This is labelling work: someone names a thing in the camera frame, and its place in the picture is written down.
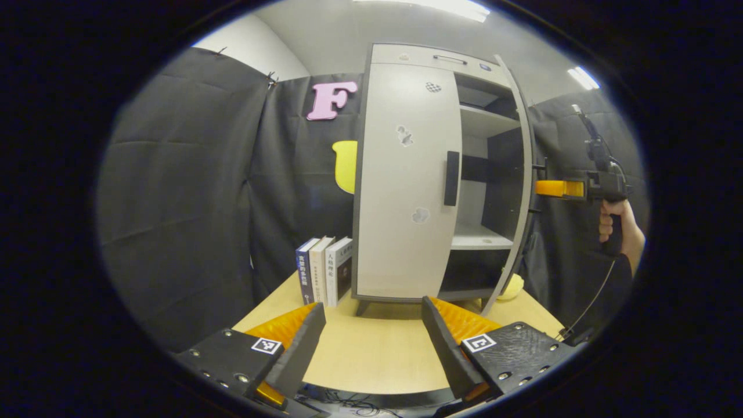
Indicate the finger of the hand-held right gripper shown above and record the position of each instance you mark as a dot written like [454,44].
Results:
[557,188]

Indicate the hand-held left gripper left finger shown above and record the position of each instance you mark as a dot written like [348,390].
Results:
[302,354]

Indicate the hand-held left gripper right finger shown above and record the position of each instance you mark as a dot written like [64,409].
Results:
[444,348]

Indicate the white double-door shoe cabinet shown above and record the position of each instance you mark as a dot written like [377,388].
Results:
[482,238]

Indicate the blue book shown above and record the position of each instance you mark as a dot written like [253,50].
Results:
[306,273]

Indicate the beige book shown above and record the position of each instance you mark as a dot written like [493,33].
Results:
[319,267]

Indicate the white book with dark picture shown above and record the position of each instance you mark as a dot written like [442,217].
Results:
[339,273]

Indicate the yellow plush toy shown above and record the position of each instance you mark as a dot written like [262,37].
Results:
[514,287]

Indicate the small ceiling light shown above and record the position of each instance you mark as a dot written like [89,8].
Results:
[583,78]

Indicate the black backdrop cloth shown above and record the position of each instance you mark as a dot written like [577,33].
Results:
[186,203]

